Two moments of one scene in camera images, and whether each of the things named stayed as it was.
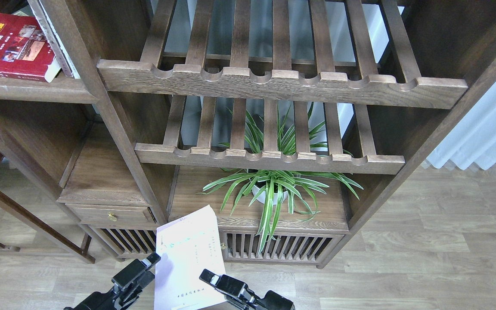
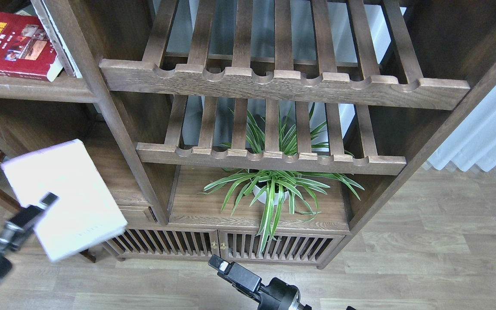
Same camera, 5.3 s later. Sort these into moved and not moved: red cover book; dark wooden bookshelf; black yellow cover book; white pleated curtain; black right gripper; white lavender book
Moved: white lavender book; black right gripper
Not moved: black yellow cover book; dark wooden bookshelf; white pleated curtain; red cover book
